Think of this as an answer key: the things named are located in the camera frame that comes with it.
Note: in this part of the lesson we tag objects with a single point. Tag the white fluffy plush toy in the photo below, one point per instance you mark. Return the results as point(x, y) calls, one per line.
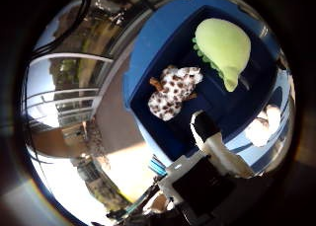
point(263, 125)

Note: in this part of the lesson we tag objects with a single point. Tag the brown spotted white plush toy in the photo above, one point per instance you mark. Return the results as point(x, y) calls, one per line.
point(173, 94)

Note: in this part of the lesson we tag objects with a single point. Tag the light green plush toy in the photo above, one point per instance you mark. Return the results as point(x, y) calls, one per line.
point(223, 48)

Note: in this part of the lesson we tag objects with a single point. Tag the dark blue plastic container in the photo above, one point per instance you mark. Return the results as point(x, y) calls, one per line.
point(197, 97)

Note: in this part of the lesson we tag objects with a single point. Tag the white balcony railing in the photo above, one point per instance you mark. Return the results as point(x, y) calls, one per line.
point(62, 94)

